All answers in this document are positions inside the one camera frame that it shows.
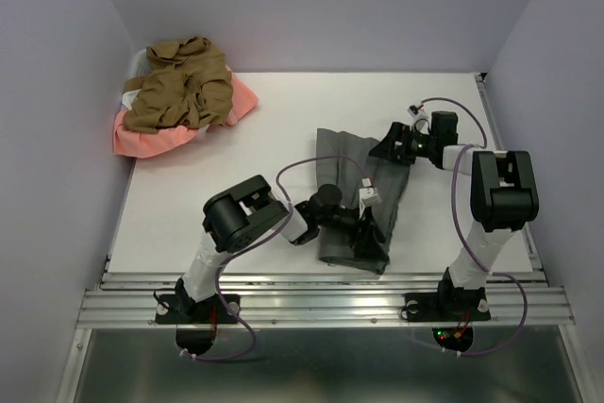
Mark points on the aluminium mounting rail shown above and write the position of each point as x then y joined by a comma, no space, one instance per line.
331,300

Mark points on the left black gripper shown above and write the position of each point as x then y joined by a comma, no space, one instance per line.
364,237

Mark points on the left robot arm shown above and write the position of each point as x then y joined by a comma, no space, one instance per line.
237,217

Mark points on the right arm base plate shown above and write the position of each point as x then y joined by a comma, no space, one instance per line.
440,308

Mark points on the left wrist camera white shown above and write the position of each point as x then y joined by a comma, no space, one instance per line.
368,194

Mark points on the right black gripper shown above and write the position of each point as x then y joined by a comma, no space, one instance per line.
385,148

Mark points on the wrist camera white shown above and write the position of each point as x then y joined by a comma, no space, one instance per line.
420,119
368,194

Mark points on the tan brown skirt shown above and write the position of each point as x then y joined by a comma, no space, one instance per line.
189,85

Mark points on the grey pleated skirt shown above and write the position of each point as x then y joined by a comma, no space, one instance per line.
343,161

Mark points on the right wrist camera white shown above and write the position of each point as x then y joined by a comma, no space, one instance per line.
420,119

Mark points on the white garment under pile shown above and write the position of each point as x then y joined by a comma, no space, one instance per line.
138,70

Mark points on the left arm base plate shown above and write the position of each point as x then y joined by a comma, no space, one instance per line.
174,310

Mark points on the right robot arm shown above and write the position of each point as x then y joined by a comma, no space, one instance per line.
503,198

